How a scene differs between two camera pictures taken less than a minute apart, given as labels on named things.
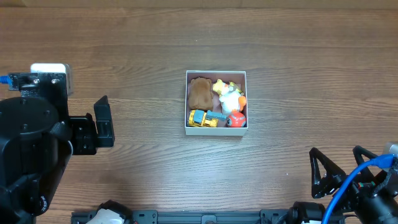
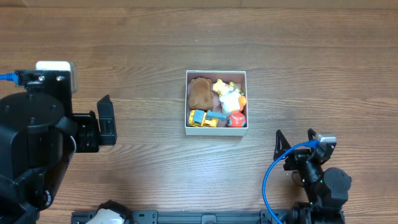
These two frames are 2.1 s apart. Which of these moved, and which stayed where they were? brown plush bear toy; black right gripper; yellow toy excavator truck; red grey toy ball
Moved: black right gripper
Stayed: brown plush bear toy; yellow toy excavator truck; red grey toy ball
